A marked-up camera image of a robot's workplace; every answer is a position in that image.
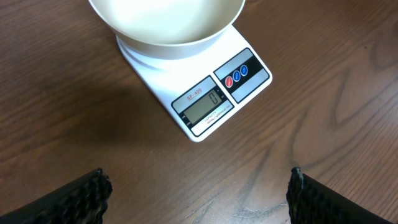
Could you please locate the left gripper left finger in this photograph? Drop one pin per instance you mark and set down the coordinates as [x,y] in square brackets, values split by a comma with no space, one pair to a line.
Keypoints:
[84,200]

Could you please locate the white ceramic bowl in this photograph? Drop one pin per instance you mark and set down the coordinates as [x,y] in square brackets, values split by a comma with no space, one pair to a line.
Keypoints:
[168,29]

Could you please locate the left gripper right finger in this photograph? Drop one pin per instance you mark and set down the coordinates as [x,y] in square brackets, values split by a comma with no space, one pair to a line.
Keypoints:
[311,202]

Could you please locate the white digital kitchen scale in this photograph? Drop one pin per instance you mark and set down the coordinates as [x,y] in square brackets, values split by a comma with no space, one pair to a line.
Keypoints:
[203,91]

